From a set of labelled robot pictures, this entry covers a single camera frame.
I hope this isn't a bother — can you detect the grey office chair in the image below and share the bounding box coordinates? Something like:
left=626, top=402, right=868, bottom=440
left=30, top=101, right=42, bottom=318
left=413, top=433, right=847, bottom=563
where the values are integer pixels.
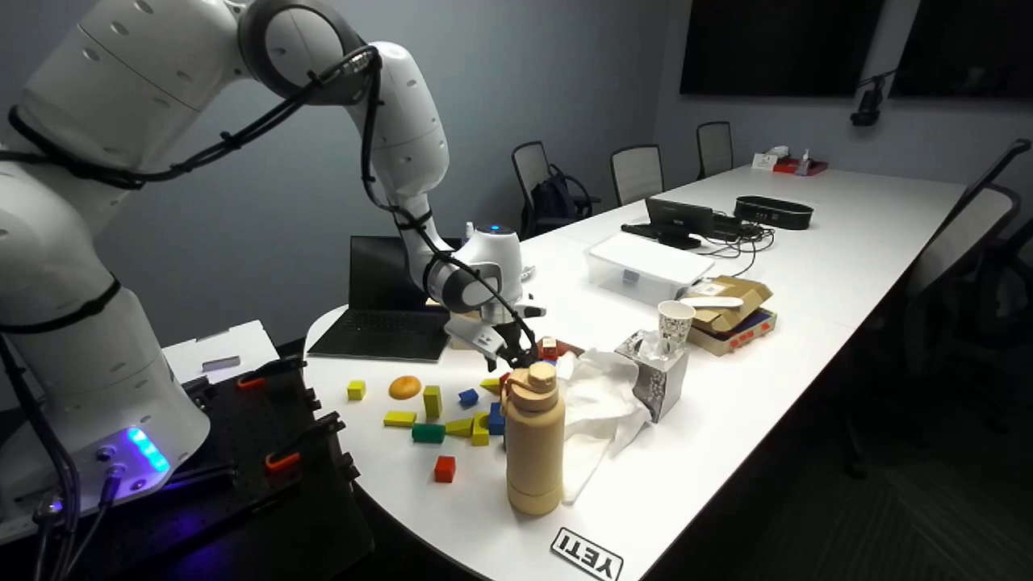
left=900, top=140, right=1033, bottom=347
left=609, top=143, right=667, bottom=205
left=694, top=115, right=738, bottom=180
left=506, top=140, right=558, bottom=235

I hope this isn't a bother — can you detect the white plastic tray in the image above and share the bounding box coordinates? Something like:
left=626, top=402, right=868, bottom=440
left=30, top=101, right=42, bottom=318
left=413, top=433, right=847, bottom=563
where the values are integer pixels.
left=583, top=230, right=720, bottom=292

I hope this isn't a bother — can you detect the black and white YETI sticker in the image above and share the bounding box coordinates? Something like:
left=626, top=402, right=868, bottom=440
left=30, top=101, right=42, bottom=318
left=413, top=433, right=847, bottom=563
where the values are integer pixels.
left=544, top=524, right=628, bottom=581

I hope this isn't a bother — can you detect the tan insulated bottle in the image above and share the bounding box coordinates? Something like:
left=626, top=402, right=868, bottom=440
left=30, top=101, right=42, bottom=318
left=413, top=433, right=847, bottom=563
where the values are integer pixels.
left=501, top=358, right=568, bottom=521

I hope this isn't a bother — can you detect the open cardboard box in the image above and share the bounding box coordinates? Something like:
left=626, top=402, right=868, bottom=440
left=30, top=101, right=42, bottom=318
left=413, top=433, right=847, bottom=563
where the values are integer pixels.
left=683, top=275, right=777, bottom=343

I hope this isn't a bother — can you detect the white paper stack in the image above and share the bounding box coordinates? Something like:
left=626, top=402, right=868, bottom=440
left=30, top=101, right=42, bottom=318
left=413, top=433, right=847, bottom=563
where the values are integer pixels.
left=157, top=316, right=284, bottom=387

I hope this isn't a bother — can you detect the white crumpled cloth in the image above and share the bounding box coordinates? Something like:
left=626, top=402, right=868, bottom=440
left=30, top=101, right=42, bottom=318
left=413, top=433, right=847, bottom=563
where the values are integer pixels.
left=558, top=347, right=658, bottom=510

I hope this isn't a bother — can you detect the red tray with bottles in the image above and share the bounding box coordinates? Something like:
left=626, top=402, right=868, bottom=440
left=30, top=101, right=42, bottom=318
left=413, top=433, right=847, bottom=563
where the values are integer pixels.
left=776, top=148, right=832, bottom=180

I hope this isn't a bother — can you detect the black oval speaker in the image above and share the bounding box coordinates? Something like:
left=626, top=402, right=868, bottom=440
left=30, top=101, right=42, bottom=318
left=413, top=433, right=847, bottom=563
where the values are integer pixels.
left=733, top=193, right=817, bottom=233

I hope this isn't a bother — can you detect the black backpack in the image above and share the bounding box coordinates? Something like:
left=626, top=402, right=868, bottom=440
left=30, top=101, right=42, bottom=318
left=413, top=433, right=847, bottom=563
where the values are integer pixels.
left=525, top=170, right=597, bottom=235

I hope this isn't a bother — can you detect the black wall screen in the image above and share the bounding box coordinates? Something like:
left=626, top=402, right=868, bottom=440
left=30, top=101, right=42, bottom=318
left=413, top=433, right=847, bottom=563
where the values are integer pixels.
left=888, top=0, right=1033, bottom=102
left=677, top=0, right=888, bottom=101

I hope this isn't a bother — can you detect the small black monitor device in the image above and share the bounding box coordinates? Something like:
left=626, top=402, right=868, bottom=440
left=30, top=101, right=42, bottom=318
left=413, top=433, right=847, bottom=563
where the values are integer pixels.
left=621, top=193, right=767, bottom=252

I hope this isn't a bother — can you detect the orange half sphere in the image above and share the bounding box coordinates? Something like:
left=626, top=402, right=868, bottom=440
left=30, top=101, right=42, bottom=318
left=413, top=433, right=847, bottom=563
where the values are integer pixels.
left=385, top=371, right=426, bottom=402

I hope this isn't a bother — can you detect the black wall camera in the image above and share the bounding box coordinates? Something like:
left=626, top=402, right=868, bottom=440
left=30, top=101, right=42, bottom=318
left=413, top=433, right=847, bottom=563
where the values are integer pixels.
left=848, top=69, right=896, bottom=129

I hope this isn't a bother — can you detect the black robot stand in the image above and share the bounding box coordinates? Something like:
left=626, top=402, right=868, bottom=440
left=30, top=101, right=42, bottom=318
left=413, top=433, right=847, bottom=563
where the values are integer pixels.
left=157, top=358, right=381, bottom=581

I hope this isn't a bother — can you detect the white paper cup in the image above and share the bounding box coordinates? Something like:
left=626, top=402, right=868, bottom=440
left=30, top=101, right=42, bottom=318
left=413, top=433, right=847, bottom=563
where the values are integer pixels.
left=655, top=296, right=696, bottom=358

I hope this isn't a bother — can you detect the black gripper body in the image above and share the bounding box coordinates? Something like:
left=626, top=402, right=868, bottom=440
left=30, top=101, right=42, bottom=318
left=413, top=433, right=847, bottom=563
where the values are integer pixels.
left=471, top=314, right=534, bottom=366

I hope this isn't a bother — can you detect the grey and white carton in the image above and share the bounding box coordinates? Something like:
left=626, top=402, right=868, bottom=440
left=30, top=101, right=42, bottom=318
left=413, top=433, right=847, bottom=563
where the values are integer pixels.
left=626, top=330, right=690, bottom=422

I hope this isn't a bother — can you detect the black and orange clamp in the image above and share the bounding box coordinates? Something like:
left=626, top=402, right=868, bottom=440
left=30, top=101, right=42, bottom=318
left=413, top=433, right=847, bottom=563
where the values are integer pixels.
left=258, top=411, right=348, bottom=476
left=229, top=358, right=321, bottom=396

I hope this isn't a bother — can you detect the black laptop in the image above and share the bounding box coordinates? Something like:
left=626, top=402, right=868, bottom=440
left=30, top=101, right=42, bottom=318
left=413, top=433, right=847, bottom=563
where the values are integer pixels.
left=303, top=233, right=452, bottom=366

